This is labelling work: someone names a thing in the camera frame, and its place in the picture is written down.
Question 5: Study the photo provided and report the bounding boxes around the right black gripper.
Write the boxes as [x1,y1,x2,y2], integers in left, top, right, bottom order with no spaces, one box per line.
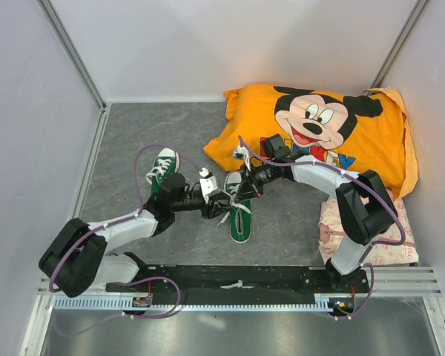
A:
[234,159,277,203]

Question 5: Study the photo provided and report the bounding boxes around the green sneaker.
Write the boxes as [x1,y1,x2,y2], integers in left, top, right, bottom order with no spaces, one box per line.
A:
[145,148,180,194]
[224,171,252,243]

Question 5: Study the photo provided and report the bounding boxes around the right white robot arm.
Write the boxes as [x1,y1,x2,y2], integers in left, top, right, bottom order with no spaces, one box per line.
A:
[233,134,401,292]

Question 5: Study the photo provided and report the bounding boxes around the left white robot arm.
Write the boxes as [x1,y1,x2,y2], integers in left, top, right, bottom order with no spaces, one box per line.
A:
[39,173,232,298]

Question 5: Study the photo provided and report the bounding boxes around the orange Mickey Mouse pillow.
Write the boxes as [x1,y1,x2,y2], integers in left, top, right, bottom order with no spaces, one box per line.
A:
[204,84,418,199]

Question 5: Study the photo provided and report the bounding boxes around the pink patterned cloth bag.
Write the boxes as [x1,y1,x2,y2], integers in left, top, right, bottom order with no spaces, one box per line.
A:
[317,196,420,266]

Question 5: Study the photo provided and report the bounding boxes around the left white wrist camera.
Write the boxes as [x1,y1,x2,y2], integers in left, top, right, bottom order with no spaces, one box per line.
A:
[199,168,220,204]

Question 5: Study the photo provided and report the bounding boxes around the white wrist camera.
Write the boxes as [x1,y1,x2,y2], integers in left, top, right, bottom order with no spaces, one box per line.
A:
[232,145,250,168]
[199,168,220,204]

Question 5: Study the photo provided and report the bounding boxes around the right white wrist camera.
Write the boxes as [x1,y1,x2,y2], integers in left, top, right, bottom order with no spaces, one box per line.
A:
[232,145,250,168]

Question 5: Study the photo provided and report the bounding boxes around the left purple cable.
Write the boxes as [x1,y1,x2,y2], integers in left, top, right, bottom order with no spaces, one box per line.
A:
[47,143,208,337]

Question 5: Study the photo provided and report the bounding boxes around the purple cable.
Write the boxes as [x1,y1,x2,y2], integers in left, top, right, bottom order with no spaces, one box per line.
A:
[47,143,208,337]
[237,134,407,322]

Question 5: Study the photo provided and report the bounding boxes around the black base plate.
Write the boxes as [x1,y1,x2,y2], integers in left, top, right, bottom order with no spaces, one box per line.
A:
[105,263,372,306]

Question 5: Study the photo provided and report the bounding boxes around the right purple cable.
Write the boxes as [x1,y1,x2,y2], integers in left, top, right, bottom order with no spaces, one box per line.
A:
[237,134,407,322]

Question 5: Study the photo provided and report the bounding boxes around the aluminium frame rail front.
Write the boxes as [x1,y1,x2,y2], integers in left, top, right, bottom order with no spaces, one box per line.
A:
[36,265,442,297]

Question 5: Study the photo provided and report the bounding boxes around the white slotted cable duct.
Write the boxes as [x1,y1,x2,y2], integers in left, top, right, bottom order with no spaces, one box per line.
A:
[53,294,341,312]

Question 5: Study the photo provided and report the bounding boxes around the right aluminium corner post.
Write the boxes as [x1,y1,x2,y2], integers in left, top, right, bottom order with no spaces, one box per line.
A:
[371,0,431,88]

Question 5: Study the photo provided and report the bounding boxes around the aluminium corner post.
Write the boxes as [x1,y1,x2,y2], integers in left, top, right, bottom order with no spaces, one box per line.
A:
[36,0,107,112]
[371,0,431,88]

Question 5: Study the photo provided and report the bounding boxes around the left aluminium corner post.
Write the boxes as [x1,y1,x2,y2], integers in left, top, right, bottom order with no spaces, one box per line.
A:
[36,0,107,112]

